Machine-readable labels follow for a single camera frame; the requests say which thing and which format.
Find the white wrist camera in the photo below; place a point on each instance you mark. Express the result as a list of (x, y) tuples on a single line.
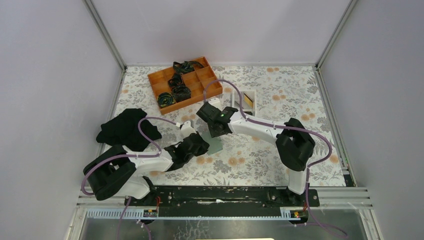
[(186, 128), (215, 102)]

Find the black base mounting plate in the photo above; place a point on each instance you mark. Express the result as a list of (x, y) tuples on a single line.
[(224, 201)]

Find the dark patterned rolled tie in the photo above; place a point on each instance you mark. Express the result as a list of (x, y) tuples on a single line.
[(181, 93)]

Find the dark rolled tie middle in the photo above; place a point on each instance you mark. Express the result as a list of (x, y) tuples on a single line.
[(175, 81)]

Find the stack of white cards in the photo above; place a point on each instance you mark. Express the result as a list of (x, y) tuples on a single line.
[(248, 101)]

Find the black cloth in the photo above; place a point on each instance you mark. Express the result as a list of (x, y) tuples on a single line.
[(123, 130)]

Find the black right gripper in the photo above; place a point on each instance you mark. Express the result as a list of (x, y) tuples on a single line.
[(213, 133)]

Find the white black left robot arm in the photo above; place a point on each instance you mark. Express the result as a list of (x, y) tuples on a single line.
[(115, 171)]

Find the blue yellow rolled tie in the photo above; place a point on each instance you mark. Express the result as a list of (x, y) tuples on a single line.
[(165, 99)]

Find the white plastic card box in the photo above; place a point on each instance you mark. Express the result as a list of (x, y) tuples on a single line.
[(237, 101)]

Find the green leather card holder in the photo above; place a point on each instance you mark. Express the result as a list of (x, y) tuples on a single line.
[(215, 143)]

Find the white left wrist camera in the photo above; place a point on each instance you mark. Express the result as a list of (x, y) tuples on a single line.
[(186, 128)]

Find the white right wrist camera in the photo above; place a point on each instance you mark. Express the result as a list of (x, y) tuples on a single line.
[(215, 102)]

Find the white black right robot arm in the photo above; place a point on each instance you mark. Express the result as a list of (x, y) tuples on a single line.
[(294, 144)]

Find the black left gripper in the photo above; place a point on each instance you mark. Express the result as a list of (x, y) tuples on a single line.
[(203, 148)]

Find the orange wooden compartment tray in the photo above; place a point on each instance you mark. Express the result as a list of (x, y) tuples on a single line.
[(201, 81)]

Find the aluminium frame rail front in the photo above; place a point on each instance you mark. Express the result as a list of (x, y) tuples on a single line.
[(331, 198)]

